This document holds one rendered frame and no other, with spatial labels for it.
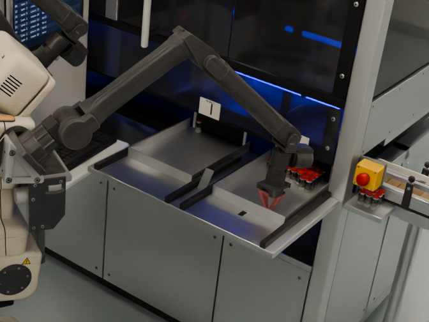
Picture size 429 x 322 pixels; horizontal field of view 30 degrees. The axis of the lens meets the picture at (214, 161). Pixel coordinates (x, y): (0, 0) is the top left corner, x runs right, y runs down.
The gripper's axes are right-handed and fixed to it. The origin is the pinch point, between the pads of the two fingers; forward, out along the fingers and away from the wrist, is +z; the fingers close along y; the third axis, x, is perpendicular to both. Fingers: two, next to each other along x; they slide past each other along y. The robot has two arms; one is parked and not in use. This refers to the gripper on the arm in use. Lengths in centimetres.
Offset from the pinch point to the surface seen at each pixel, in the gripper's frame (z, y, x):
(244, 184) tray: 0.0, 11.7, 15.6
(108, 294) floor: 84, 42, 82
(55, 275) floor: 85, 36, 108
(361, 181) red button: -12.7, 19.8, -18.8
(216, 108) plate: -16.9, 22.4, 37.6
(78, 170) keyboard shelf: 11, -8, 67
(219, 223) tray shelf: 4.2, -12.3, 8.3
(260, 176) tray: -1.4, 20.3, 14.8
